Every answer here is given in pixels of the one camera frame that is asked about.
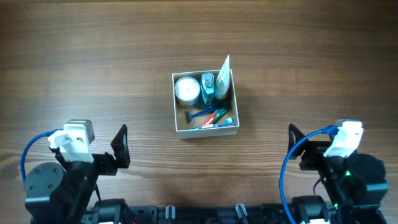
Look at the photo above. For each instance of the white cardboard box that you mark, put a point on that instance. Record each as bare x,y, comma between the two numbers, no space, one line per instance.
186,131

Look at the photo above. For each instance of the blue mouthwash bottle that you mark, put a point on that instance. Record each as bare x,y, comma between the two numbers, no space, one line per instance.
207,88

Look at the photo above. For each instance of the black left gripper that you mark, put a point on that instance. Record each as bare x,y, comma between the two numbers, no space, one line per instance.
106,161

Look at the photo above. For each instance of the green red toothpaste tube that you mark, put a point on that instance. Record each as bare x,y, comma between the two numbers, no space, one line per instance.
215,117

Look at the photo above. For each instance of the white wrist camera, arm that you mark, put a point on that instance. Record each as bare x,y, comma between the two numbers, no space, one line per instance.
347,138
74,140

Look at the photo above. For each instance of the blue toothbrush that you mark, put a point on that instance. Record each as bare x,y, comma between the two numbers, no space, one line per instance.
227,122

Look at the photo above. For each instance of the white wrist camera, right arm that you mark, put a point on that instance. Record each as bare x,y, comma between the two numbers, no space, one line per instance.
347,138

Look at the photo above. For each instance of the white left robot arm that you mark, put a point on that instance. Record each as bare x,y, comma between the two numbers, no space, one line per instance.
59,192

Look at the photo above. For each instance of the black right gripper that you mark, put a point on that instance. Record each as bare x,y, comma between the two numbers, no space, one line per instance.
310,155

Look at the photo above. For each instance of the blue disposable razor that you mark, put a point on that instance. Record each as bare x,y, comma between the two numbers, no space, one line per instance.
191,116

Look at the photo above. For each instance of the cotton swab jar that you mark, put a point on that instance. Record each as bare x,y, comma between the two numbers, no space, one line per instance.
187,91

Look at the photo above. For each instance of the white cream tube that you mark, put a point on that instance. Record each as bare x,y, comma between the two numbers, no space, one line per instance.
223,80

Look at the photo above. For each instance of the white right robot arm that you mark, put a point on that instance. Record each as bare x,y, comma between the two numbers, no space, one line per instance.
355,182

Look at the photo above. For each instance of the white wrist camera, left arm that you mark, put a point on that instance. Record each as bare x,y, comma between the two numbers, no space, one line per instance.
74,140

